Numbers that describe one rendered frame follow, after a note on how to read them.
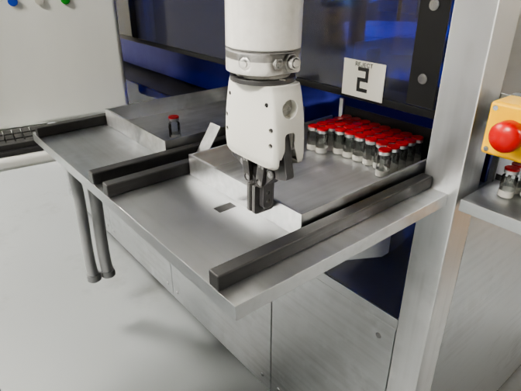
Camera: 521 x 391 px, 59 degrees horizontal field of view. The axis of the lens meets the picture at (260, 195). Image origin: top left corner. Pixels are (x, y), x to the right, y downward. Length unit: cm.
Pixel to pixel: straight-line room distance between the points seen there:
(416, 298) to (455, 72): 39
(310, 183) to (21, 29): 88
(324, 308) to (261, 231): 48
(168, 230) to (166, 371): 106
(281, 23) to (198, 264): 28
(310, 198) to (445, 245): 23
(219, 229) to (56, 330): 135
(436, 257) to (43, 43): 106
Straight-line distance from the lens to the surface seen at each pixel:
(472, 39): 69
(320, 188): 71
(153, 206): 67
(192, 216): 64
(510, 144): 65
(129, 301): 193
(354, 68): 80
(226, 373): 161
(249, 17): 49
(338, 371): 112
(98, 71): 138
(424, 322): 88
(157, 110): 110
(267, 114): 51
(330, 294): 101
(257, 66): 50
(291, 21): 50
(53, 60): 136
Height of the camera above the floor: 119
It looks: 27 degrees down
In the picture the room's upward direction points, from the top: straight up
